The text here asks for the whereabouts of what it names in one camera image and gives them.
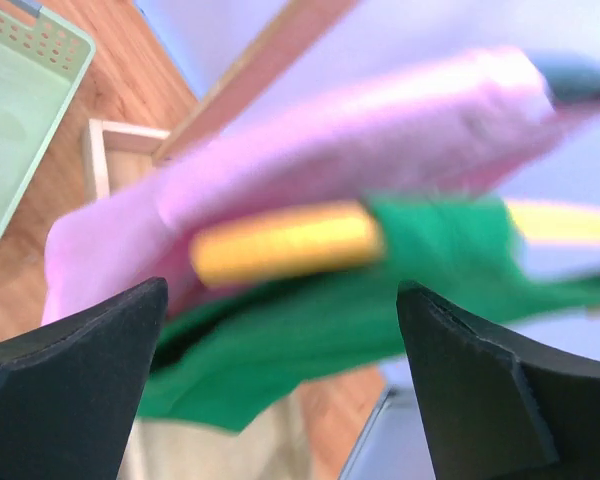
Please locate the yellow clothes hanger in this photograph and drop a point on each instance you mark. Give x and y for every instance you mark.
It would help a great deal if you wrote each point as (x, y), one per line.
(331, 236)

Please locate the wooden clothes rack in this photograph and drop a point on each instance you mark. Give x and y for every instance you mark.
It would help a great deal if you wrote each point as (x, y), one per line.
(118, 154)

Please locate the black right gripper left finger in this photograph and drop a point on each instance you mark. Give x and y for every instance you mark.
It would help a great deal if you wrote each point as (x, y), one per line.
(69, 391)

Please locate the light green plastic basket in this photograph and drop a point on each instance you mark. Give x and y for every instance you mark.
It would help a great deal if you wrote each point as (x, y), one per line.
(41, 67)

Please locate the grey-blue clothes hanger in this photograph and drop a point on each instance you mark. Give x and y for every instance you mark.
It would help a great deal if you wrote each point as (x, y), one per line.
(571, 78)

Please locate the pink shirt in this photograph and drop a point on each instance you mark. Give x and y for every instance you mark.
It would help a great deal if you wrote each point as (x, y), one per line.
(461, 123)

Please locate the green tank top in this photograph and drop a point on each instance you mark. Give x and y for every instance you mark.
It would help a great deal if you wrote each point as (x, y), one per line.
(223, 363)

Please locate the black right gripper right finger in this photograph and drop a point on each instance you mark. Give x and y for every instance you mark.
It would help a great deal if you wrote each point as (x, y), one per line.
(496, 404)

